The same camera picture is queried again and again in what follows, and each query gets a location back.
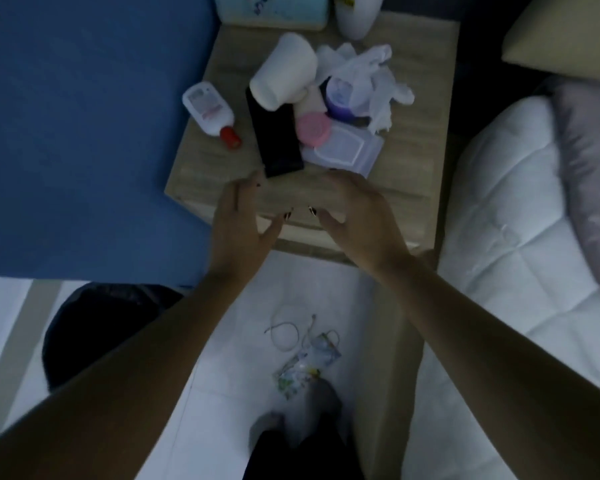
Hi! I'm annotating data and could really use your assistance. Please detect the person's right hand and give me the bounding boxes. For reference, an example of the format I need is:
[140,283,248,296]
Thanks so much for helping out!
[307,169,416,285]

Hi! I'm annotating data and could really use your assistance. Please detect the person's left hand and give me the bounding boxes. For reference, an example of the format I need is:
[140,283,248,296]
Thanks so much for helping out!
[207,170,294,288]

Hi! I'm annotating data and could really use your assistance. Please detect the person's left forearm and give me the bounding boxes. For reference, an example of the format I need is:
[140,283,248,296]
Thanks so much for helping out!
[0,274,253,480]

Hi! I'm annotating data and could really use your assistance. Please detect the person's right forearm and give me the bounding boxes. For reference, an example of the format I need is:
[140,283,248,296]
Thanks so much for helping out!
[379,255,600,480]

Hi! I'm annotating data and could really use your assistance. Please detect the pale wet wipes pack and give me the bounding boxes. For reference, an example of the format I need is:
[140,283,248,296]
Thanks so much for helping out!
[300,120,385,178]

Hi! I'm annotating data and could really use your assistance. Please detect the black tube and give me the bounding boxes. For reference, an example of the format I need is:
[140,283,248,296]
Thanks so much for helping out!
[244,88,305,178]

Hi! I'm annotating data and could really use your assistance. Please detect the pink round lidded container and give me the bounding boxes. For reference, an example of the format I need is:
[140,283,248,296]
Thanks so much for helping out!
[295,113,332,149]

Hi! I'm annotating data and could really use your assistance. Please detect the light wooden nightstand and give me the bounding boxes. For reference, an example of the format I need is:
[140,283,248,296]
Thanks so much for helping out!
[164,10,462,480]

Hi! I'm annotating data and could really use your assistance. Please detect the purple jar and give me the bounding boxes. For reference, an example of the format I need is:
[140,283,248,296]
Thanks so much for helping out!
[321,76,372,121]

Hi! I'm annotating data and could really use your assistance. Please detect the white bottle with red cap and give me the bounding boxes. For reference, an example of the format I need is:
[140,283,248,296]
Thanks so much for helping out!
[181,81,243,150]

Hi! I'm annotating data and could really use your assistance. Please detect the printed plastic wrapper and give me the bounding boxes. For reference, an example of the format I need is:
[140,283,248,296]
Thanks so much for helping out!
[273,334,342,394]

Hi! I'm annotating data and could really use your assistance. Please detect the crumpled white tissue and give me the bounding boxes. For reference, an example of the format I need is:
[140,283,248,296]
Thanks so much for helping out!
[312,43,416,135]

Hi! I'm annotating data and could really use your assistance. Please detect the white toilet paper roll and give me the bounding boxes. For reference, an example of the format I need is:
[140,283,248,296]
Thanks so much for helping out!
[249,32,319,109]

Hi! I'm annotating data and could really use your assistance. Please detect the grey sock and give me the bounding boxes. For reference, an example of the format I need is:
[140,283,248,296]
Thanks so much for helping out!
[249,377,343,450]

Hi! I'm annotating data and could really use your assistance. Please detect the white quilted duvet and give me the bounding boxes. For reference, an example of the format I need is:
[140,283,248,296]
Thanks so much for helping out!
[402,95,600,480]

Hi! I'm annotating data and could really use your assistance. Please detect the black bag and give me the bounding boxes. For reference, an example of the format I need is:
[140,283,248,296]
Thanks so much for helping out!
[41,283,185,392]

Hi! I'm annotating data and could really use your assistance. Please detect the large white bottle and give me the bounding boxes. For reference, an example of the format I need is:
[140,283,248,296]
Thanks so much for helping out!
[333,0,386,41]

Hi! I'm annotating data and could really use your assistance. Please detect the light blue tissue box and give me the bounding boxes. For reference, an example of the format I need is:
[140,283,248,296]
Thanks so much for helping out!
[213,0,330,31]

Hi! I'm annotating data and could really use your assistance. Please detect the black trousers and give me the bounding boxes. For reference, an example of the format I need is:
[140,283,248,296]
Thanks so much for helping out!
[242,415,366,480]

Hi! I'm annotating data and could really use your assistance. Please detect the grey pillow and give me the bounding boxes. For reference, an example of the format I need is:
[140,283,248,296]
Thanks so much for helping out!
[550,80,600,300]

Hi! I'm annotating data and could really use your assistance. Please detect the cream pillow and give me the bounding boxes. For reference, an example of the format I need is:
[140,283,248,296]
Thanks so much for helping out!
[501,0,600,88]

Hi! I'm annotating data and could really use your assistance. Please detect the white cable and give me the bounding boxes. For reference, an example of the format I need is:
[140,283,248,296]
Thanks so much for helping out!
[264,305,341,353]

